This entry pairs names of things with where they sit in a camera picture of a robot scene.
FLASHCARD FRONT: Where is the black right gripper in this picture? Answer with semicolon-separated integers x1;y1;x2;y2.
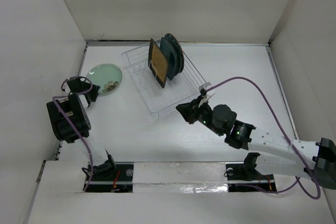
175;95;224;136

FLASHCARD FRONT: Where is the light green glass plate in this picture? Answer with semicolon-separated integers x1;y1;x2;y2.
86;63;123;96

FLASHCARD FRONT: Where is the yellow square black-rimmed plate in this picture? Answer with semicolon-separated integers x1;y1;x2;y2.
148;38;169;88

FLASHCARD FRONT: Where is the teal square plate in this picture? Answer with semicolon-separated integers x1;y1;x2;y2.
160;37;178;81

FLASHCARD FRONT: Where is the teal scalloped round plate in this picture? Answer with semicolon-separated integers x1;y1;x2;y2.
175;40;184;73

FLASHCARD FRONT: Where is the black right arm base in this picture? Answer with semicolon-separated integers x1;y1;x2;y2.
224;153;277;193

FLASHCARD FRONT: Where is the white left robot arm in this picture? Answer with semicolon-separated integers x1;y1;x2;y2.
46;76;118;180

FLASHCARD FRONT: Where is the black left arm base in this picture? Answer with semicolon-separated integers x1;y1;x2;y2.
83;163;134;193

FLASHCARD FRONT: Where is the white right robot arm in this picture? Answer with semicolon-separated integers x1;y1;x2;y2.
176;99;335;189

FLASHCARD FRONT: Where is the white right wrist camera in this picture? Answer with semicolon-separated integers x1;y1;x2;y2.
199;82;216;105

